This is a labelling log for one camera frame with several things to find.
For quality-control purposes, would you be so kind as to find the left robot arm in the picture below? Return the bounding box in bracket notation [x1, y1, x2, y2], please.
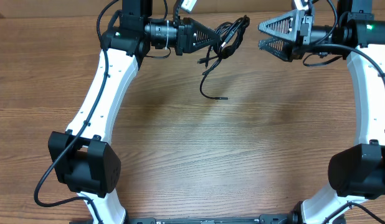
[48, 0, 220, 223]

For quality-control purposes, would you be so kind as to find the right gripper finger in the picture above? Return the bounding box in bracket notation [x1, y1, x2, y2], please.
[259, 37, 293, 62]
[258, 9, 305, 43]

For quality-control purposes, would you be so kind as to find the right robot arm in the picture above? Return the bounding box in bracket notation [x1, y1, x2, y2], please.
[258, 0, 385, 223]

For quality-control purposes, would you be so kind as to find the black thin USB cable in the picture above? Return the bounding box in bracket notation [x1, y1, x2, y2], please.
[199, 58, 229, 101]

